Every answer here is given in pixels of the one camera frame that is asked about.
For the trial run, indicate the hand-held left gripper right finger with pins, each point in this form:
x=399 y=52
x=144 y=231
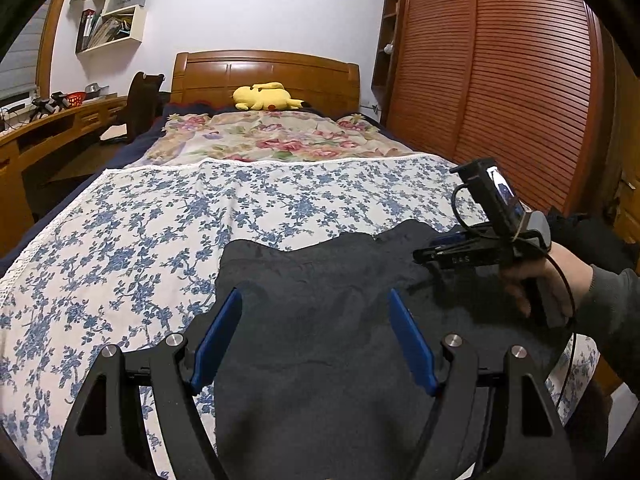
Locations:
x=412 y=340

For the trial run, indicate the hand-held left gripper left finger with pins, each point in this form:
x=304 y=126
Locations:
x=217 y=340

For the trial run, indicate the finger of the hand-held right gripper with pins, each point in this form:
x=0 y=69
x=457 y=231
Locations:
x=427 y=255
x=452 y=238

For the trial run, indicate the black shirt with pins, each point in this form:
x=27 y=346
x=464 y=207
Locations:
x=325 y=310

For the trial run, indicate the person's right forearm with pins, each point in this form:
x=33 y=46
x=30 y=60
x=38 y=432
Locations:
x=610 y=305

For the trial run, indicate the person's right hand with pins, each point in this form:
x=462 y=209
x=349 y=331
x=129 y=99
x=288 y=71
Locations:
x=545 y=272

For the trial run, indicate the blue floral bed cover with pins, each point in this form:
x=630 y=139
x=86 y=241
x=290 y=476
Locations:
x=125 y=240

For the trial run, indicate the wooden louvered wardrobe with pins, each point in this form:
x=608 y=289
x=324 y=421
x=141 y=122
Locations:
x=500 y=70

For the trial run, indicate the red floral quilt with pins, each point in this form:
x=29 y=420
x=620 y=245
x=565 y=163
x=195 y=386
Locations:
x=280 y=140

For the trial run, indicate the small white round object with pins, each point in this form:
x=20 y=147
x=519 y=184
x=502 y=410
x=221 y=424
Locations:
x=389 y=49

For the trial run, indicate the yellow plush toy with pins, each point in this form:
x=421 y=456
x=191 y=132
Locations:
x=265 y=97

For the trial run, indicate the wooden headboard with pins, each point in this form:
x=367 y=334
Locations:
x=280 y=70

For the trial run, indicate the dark brown chair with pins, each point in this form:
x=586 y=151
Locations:
x=142 y=105

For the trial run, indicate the wooden desk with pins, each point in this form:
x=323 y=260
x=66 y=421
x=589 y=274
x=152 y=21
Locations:
x=30 y=160

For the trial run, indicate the metal bowl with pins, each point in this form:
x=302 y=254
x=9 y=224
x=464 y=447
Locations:
x=96 y=89

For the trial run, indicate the red basket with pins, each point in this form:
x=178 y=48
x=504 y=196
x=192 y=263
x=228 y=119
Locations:
x=76 y=98

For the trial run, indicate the black device on desk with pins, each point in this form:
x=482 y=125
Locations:
x=47 y=105

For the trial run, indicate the row of books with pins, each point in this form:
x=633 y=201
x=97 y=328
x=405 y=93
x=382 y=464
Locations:
x=100 y=32

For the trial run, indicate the grey window blind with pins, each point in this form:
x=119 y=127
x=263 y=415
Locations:
x=22 y=60

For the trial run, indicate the white wall shelf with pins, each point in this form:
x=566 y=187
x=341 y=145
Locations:
x=125 y=15

